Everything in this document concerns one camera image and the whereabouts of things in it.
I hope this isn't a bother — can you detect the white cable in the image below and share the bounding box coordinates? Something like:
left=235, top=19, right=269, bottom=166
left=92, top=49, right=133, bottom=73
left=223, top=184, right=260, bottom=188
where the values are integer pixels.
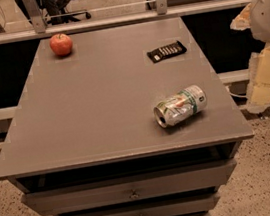
left=225, top=82, right=249, bottom=102

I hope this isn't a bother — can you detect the grey drawer cabinet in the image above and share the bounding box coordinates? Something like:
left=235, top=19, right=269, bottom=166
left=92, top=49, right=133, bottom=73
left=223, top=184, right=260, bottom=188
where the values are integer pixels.
left=0, top=18, right=253, bottom=216

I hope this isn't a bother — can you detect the red apple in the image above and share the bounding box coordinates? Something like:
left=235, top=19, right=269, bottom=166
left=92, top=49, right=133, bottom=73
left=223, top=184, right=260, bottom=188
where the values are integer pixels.
left=49, top=33, right=73, bottom=56

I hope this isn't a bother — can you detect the black rxbar chocolate wrapper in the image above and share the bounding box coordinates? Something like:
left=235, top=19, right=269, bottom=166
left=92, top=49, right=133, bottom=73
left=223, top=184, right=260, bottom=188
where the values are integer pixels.
left=146, top=41, right=187, bottom=63

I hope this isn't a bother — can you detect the crushed silver green can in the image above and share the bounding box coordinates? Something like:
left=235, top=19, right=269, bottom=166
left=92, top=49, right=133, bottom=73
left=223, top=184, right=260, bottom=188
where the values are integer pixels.
left=153, top=85, right=208, bottom=128

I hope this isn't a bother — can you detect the grey metal railing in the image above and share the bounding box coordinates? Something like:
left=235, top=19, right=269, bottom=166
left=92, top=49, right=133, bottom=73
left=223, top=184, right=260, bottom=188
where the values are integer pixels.
left=0, top=0, right=251, bottom=44

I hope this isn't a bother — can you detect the black office chair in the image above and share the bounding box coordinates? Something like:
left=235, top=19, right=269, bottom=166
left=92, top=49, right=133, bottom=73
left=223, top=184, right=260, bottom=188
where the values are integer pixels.
left=15, top=0, right=91, bottom=25

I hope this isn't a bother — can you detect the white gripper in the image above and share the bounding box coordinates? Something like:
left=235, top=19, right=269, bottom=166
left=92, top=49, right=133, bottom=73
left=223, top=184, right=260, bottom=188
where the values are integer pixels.
left=230, top=0, right=270, bottom=114

